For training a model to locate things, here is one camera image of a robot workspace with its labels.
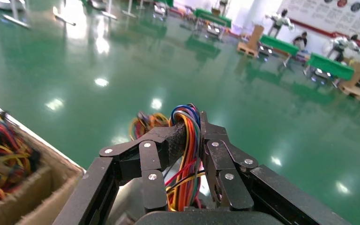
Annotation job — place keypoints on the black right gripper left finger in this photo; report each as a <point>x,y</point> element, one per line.
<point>150,161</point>

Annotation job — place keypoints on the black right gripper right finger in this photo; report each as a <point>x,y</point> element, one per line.
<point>226,174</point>

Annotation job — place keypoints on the brown cardboard divider box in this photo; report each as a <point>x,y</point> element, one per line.
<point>37,198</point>

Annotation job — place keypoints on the wooden pallet with cardboard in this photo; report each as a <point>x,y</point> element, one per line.
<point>357,84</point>
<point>251,40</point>

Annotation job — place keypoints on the green covered table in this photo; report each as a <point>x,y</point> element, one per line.
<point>279,45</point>
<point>330,66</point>
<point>212,17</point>

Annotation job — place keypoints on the person in black clothes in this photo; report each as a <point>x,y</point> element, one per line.
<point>300,41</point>

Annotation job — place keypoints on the white humanoid robot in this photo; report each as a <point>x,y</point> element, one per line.
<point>344,46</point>
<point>280,20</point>

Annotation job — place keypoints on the white stand base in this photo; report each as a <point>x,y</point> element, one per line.
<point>14,15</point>

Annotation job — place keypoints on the white wall poster board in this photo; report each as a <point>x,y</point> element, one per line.
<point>332,15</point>

